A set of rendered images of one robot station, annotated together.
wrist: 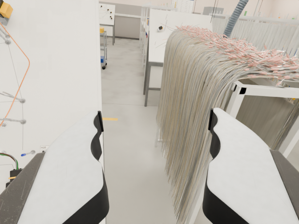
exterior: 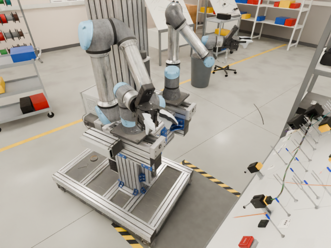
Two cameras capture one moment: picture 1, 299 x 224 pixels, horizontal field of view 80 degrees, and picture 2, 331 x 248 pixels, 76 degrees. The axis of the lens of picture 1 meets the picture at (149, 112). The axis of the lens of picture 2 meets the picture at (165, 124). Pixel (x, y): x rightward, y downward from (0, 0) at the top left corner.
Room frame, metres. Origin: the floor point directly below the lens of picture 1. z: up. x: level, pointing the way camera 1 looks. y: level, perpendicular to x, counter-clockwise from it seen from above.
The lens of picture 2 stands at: (0.57, -0.29, 1.98)
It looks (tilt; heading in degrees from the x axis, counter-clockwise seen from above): 36 degrees down; 148
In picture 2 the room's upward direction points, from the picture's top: straight up
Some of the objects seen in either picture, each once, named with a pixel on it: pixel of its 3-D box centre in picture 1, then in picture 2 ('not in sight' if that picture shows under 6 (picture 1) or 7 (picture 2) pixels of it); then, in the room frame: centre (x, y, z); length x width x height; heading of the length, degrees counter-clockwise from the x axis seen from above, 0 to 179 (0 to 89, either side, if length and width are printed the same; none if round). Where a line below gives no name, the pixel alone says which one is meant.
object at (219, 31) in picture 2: not in sight; (221, 35); (-3.89, 4.37, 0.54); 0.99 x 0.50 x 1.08; 100
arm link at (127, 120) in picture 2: not in sight; (131, 112); (-0.19, 0.00, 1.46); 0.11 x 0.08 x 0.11; 92
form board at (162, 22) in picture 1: (177, 61); not in sight; (3.50, -0.43, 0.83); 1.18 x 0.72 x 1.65; 97
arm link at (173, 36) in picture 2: not in sight; (173, 43); (-0.79, 0.63, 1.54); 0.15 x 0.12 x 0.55; 143
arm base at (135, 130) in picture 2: not in sight; (133, 121); (-0.46, 0.11, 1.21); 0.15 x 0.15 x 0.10
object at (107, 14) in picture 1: (101, 24); not in sight; (9.15, 2.68, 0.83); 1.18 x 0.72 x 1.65; 97
